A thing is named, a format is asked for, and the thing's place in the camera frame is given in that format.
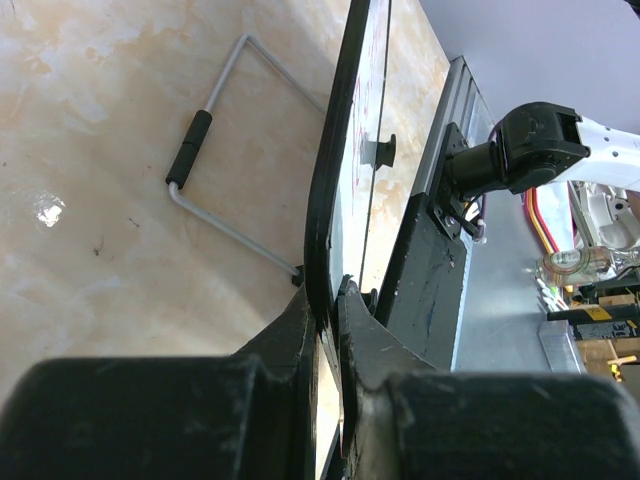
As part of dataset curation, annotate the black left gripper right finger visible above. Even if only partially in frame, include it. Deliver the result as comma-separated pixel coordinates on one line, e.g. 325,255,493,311
337,279,639,479

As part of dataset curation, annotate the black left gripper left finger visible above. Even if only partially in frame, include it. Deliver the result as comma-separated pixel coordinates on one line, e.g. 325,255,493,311
1,290,317,479

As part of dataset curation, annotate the white whiteboard black frame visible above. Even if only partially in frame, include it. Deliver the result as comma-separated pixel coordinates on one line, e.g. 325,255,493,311
304,1,396,479

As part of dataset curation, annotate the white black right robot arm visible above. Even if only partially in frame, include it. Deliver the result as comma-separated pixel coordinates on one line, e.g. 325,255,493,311
444,102,639,199

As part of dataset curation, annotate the clear glass bottle background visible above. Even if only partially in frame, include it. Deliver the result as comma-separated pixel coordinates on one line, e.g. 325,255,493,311
536,246,639,287

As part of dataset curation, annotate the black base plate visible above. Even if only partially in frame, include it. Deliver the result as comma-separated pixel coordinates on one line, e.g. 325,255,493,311
376,123,468,371

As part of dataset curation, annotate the grey slotted cable duct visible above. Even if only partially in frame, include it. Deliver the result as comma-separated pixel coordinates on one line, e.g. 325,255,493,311
539,320,587,374

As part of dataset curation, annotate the grey wire whiteboard stand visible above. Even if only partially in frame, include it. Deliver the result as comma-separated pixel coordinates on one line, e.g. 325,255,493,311
165,33,326,286

